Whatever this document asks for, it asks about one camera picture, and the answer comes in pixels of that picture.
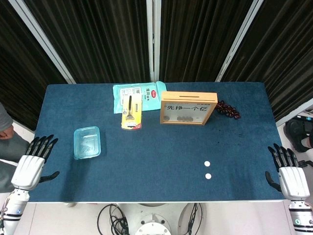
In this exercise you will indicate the left black-silver robot hand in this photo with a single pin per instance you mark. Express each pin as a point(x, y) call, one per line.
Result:
point(28, 169)

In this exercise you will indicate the right black-silver robot hand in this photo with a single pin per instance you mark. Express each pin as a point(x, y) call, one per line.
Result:
point(293, 181)

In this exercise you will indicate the silver coin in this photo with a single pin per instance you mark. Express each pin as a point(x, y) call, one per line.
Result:
point(167, 118)
point(207, 164)
point(208, 176)

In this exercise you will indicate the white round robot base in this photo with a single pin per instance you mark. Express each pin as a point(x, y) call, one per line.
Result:
point(152, 226)

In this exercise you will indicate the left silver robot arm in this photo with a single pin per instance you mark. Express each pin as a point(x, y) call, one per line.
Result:
point(14, 210)

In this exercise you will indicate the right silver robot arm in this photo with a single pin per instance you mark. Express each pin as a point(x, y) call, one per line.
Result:
point(300, 215)

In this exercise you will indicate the person in grey clothes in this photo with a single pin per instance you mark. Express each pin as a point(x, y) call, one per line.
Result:
point(9, 151)

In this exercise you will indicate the black bag with grey trim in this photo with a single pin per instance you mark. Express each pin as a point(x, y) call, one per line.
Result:
point(297, 132)

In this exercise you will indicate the clear blue-rimmed plastic container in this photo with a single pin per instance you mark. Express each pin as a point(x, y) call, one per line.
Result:
point(86, 143)

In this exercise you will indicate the white table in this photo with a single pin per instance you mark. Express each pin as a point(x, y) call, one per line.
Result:
point(220, 202)

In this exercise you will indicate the black folding screen panel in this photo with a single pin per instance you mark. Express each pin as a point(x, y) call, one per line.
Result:
point(97, 36)
point(281, 61)
point(22, 73)
point(195, 36)

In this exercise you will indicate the dark red grape bunch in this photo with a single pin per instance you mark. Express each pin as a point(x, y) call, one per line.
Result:
point(227, 110)

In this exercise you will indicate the yellow razor blister pack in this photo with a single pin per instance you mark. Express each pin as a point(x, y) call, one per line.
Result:
point(132, 115)

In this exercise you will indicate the blue tablecloth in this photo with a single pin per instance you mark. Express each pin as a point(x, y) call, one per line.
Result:
point(151, 156)

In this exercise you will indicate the wooden glass-front money box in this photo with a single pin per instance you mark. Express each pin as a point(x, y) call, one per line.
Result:
point(188, 98)

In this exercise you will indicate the light blue wipes packet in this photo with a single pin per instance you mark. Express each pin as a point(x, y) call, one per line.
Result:
point(152, 98)

